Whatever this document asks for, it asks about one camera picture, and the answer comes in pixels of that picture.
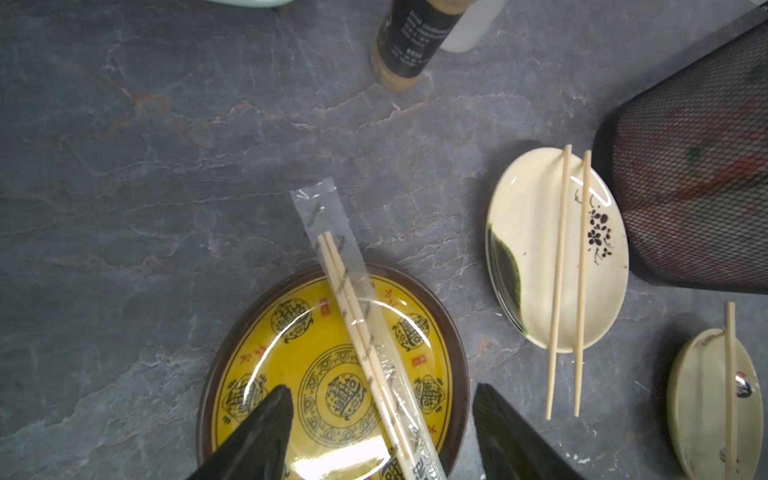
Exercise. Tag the cream plate with black patch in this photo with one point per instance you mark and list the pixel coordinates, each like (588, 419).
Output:
(521, 244)

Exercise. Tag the cream plate with red marks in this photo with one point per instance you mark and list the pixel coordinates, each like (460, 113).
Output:
(696, 409)

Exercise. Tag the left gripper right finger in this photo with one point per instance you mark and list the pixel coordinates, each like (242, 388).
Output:
(509, 447)

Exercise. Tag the black lid spice jar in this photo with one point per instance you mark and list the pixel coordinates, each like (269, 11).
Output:
(409, 36)

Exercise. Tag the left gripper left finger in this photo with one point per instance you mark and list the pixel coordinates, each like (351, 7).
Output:
(257, 448)

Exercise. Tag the black mesh trash bin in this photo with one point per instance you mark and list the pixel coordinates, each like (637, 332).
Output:
(686, 161)

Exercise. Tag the yellow patterned plate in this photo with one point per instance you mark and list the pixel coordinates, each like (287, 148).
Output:
(294, 336)

